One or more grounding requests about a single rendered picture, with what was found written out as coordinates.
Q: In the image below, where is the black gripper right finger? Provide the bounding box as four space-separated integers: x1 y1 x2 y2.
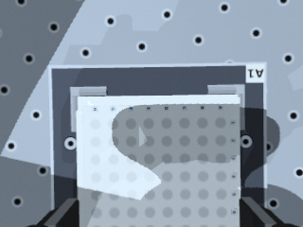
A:
240 197 299 227

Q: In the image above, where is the white multiwell plate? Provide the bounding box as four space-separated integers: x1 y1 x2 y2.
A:
76 95 241 227

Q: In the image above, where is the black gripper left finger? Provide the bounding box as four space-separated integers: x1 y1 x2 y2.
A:
27 198 80 227

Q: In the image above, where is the grey perforated base plate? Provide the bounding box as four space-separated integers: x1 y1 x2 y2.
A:
0 0 303 227

